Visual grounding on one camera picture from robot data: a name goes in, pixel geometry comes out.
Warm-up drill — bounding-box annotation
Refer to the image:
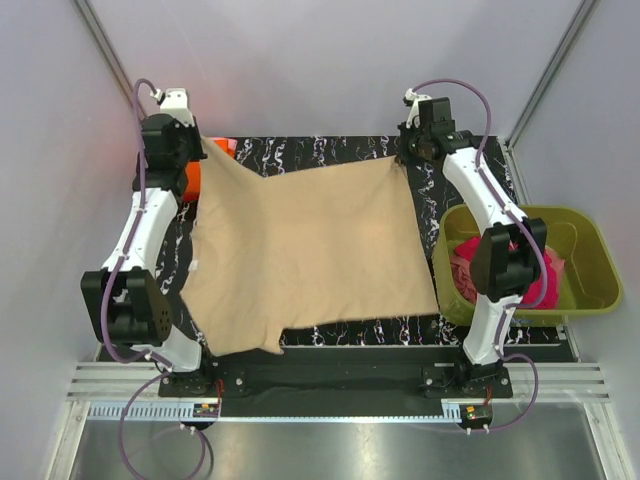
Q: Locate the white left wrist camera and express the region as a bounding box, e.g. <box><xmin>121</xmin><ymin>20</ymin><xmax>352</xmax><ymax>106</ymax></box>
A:
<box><xmin>150</xmin><ymin>88</ymin><xmax>195</xmax><ymax>127</ymax></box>

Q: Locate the crumpled magenta t shirt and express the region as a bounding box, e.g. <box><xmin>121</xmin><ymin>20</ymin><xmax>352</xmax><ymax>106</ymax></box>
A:
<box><xmin>452</xmin><ymin>237</ymin><xmax>561</xmax><ymax>311</ymax></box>

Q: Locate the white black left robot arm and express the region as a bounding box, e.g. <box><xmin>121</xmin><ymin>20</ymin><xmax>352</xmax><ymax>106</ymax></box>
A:
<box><xmin>80</xmin><ymin>107</ymin><xmax>205</xmax><ymax>373</ymax></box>

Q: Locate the olive green plastic bin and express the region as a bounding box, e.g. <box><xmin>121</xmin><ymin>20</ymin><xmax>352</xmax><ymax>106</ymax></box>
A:
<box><xmin>431</xmin><ymin>205</ymin><xmax>621</xmax><ymax>327</ymax></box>

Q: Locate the crumpled dusty pink t shirt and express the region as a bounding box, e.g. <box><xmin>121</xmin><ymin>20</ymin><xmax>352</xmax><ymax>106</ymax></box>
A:
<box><xmin>450</xmin><ymin>237</ymin><xmax>565</xmax><ymax>310</ymax></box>

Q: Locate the aluminium frame post right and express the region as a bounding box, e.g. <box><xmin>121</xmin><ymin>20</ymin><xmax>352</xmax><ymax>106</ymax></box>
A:
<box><xmin>504</xmin><ymin>0</ymin><xmax>600</xmax><ymax>150</ymax></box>

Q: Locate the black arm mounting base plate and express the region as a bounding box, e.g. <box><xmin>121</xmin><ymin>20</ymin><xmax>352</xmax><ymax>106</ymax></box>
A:
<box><xmin>159</xmin><ymin>346</ymin><xmax>513</xmax><ymax>421</ymax></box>

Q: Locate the left power connector board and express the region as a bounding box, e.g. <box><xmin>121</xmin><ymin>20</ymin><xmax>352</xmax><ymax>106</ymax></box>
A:
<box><xmin>193</xmin><ymin>403</ymin><xmax>221</xmax><ymax>418</ymax></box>

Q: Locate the folded orange t shirt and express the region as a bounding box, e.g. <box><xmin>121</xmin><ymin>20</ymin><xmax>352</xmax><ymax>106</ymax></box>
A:
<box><xmin>183</xmin><ymin>162</ymin><xmax>201</xmax><ymax>202</ymax></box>

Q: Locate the aluminium front rail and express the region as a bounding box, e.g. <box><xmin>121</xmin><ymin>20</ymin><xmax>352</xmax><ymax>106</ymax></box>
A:
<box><xmin>67</xmin><ymin>362</ymin><xmax>610</xmax><ymax>424</ymax></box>

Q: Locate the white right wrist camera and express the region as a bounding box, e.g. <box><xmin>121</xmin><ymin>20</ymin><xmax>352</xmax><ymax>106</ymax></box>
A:
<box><xmin>403</xmin><ymin>88</ymin><xmax>431</xmax><ymax>129</ymax></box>

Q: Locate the power connector board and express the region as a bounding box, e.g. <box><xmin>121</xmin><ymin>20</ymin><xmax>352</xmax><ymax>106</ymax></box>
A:
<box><xmin>193</xmin><ymin>403</ymin><xmax>221</xmax><ymax>418</ymax></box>
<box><xmin>463</xmin><ymin>405</ymin><xmax>493</xmax><ymax>421</ymax></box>

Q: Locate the aluminium frame post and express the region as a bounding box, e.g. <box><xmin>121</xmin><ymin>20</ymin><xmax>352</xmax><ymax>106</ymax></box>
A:
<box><xmin>70</xmin><ymin>0</ymin><xmax>144</xmax><ymax>114</ymax></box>
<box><xmin>504</xmin><ymin>0</ymin><xmax>600</xmax><ymax>150</ymax></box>

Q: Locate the right power connector board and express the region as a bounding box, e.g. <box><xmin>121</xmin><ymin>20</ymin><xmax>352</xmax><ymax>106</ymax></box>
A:
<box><xmin>463</xmin><ymin>405</ymin><xmax>493</xmax><ymax>421</ymax></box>

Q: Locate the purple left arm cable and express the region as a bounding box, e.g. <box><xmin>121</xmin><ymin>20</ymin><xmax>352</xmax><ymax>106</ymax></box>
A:
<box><xmin>99</xmin><ymin>77</ymin><xmax>216</xmax><ymax>472</ymax></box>

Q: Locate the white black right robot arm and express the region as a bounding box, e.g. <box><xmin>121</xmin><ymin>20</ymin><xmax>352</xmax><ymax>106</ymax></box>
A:
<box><xmin>399</xmin><ymin>90</ymin><xmax>547</xmax><ymax>398</ymax></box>

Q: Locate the folded pink t shirt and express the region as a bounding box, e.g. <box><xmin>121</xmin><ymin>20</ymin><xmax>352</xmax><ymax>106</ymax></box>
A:
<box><xmin>210</xmin><ymin>137</ymin><xmax>238</xmax><ymax>157</ymax></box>

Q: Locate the aluminium frame post left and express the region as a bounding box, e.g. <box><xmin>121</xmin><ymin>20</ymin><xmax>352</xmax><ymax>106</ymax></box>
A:
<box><xmin>70</xmin><ymin>0</ymin><xmax>144</xmax><ymax>114</ymax></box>

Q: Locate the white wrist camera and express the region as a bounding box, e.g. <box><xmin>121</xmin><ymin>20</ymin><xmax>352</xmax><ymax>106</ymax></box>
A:
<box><xmin>403</xmin><ymin>88</ymin><xmax>431</xmax><ymax>129</ymax></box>
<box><xmin>150</xmin><ymin>88</ymin><xmax>195</xmax><ymax>127</ymax></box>

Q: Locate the beige t shirt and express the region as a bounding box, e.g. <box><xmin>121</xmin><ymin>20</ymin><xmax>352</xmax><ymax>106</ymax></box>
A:
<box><xmin>181</xmin><ymin>140</ymin><xmax>438</xmax><ymax>356</ymax></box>

